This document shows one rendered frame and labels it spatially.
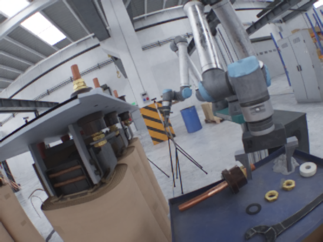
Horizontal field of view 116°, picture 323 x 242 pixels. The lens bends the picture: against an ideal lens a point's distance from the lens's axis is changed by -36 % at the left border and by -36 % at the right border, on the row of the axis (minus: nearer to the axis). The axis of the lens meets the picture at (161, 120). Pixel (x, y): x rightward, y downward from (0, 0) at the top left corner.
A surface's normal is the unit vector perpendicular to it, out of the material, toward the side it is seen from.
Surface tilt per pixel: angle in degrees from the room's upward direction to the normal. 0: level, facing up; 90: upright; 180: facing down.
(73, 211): 90
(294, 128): 90
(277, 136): 90
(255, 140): 90
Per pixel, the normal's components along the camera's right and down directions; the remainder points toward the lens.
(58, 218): 0.11, 0.05
